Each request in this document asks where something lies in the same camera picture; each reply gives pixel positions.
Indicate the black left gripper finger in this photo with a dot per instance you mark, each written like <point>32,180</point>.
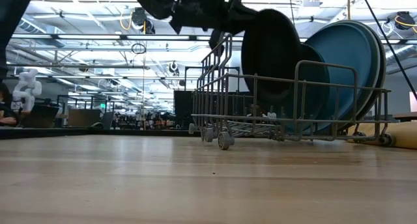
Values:
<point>247,19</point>

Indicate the small black plate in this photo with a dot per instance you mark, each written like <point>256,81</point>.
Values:
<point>270,54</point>

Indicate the small teal plate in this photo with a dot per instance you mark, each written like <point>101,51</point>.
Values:
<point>314,87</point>

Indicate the large grey plate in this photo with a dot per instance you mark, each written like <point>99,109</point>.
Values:
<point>383,62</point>

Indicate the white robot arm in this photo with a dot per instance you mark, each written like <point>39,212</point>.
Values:
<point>26,87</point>

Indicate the black cabinet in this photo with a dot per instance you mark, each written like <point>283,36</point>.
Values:
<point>182,106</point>

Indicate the thin black pole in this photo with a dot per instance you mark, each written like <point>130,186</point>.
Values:
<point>385,38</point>

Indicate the brown board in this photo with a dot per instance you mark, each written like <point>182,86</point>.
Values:
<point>83,117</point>

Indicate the wooden side table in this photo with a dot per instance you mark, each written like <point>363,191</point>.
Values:
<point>405,116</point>

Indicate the black laptop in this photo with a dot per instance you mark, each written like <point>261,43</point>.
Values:
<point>42,116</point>

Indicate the person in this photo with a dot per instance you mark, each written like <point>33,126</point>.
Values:
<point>6,113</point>

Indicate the black metal table frame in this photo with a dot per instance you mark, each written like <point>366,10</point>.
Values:
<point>65,133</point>

